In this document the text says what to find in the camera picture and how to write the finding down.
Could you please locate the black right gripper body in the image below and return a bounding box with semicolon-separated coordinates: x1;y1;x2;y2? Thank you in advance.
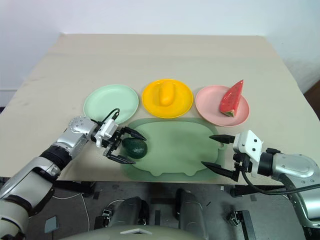
232;149;253;181

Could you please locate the yellow plate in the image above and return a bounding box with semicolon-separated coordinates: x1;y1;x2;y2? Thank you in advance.
141;78;194;119

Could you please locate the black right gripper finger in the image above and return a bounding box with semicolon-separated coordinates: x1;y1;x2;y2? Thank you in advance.
209;133;236;145
200;161;238;181

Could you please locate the dark grey rounded shape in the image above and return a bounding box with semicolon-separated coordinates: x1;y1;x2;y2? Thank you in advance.
174;188;210;240
109;196;151;229

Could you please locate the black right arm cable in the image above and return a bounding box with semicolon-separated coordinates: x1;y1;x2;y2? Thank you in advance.
239;171;320;196

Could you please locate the yellow mango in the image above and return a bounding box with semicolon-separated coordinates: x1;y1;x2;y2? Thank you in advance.
159;80;174;106

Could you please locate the white floor cable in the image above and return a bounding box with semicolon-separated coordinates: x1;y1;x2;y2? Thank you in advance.
53;192;90;229

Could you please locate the black floor bracket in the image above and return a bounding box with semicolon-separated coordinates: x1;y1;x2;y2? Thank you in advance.
226;209;256;240

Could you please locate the black table frame bar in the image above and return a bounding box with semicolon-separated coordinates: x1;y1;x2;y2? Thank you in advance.
229;184;289;199

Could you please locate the grey square floor piece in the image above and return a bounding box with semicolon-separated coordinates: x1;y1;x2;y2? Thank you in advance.
44;216;59;233

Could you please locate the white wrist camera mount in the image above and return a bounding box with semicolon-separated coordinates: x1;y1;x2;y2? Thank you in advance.
94;118;119;149
232;129;265;176

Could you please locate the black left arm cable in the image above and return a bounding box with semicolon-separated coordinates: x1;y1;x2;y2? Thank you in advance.
89;107;121;126

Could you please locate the red watermelon slice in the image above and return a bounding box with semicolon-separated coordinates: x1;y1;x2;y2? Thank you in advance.
219;79;245;118

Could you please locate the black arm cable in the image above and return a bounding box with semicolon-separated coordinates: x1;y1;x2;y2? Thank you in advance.
89;107;121;126
239;171;320;196

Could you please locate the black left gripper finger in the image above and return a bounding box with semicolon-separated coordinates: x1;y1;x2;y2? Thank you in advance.
119;126;148;141
105;152;137;165

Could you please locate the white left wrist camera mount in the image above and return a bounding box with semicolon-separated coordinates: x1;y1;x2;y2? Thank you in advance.
94;118;119;149

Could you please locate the pale grey rounded robot body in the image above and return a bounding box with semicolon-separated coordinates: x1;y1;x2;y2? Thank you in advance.
59;221;209;240

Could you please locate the pink plate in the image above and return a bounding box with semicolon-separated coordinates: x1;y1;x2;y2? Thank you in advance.
195;85;251;128

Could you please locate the beige tablecloth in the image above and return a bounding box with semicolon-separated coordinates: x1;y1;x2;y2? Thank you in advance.
0;33;320;187

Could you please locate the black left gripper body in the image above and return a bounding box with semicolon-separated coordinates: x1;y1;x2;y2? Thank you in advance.
100;128;126;158

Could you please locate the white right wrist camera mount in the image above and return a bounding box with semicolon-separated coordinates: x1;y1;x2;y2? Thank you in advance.
232;129;265;176

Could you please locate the dark green avocado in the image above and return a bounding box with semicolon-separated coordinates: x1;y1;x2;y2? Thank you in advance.
121;137;149;160

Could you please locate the light green plate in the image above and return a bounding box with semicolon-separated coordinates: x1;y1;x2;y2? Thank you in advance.
83;84;140;125

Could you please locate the green pig-shaped silicone mat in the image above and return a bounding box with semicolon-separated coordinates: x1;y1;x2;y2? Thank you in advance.
119;117;226;180

